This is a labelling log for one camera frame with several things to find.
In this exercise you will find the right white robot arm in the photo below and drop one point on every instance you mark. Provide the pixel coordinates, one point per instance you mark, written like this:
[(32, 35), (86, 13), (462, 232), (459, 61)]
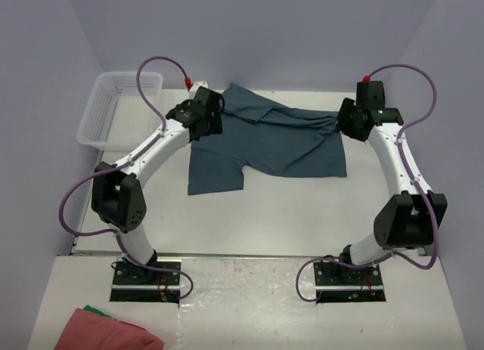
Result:
[(411, 217)]

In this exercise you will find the white plastic basket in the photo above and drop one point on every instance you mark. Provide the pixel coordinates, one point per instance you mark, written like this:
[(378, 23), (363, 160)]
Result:
[(116, 117)]

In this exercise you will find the blue-grey t shirt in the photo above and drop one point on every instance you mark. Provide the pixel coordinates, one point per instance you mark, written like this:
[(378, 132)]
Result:
[(269, 137)]

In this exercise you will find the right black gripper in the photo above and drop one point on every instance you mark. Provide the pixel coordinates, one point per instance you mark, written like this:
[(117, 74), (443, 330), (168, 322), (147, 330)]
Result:
[(343, 117)]

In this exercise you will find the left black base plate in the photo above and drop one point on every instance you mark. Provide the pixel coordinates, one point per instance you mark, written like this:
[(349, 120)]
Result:
[(132, 283)]

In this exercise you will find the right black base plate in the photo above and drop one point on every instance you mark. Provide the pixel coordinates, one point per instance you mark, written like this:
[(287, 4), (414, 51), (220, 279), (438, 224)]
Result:
[(338, 284)]

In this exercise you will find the folded green t shirt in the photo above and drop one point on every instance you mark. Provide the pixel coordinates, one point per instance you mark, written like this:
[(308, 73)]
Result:
[(95, 311)]

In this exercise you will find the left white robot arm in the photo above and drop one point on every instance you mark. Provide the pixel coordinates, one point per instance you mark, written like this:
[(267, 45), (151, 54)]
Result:
[(118, 188)]

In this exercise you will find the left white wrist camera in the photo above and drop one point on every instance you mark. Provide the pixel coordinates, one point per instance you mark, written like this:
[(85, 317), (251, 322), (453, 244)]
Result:
[(196, 85)]

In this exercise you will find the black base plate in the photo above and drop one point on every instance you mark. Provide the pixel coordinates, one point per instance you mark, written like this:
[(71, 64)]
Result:
[(132, 283), (338, 284)]

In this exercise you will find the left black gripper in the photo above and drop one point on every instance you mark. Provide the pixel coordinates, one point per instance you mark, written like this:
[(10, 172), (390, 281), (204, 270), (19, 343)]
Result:
[(215, 113)]

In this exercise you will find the folded pink t shirt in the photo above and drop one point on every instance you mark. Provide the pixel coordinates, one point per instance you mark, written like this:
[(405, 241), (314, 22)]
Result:
[(89, 330)]

